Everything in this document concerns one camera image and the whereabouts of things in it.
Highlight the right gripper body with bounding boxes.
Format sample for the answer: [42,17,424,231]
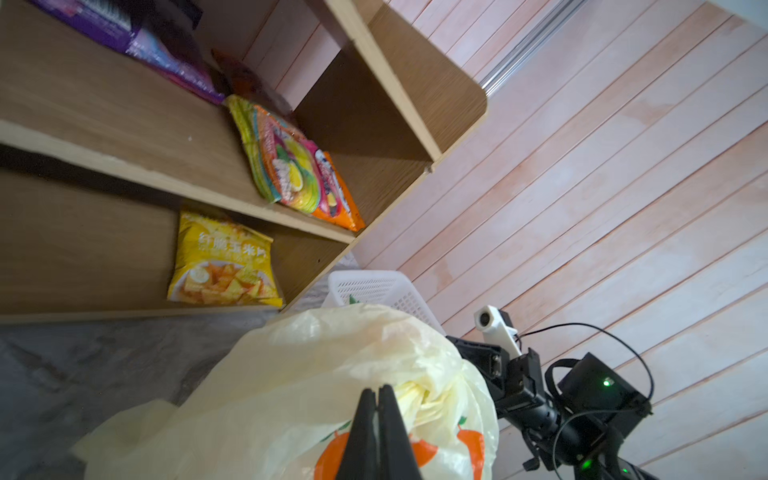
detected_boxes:
[448,336,576,468]

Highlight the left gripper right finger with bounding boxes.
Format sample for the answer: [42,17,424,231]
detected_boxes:
[377,385,422,480]

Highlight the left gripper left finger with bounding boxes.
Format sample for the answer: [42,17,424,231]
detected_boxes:
[335,389,379,480]

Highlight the orange print plastic bag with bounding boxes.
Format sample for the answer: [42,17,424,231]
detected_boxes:
[73,304,499,479]

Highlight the white plastic fruit basket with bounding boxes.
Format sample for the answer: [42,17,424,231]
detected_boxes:
[322,270,446,335]

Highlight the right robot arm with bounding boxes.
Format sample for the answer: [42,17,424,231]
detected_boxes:
[450,337,652,479]

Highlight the yellow chips packet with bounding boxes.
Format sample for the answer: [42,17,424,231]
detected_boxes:
[167,211,284,308]

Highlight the orange snack packet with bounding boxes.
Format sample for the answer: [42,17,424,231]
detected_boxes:
[312,149,366,232]

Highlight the colourful candy packet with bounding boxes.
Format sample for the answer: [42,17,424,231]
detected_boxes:
[225,95,321,215]

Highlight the wooden two-tier shelf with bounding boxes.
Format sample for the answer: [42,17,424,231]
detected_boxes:
[1,1,487,324]

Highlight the purple snack packet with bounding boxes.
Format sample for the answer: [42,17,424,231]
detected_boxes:
[34,0,225,105]

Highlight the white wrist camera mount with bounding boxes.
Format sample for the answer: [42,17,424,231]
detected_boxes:
[474,305,522,359]

